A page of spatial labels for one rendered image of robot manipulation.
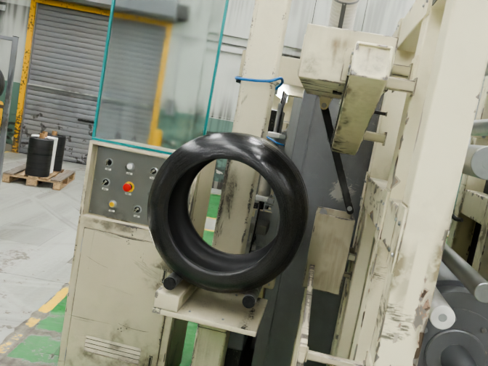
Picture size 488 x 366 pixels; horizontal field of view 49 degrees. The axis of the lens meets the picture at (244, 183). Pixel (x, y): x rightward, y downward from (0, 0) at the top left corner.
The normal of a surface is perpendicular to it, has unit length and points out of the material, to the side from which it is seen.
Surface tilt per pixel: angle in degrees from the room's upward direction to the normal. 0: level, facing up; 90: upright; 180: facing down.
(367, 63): 72
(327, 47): 90
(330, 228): 90
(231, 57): 90
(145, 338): 90
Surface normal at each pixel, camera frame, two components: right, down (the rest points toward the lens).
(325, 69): -0.15, 0.09
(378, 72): -0.09, -0.22
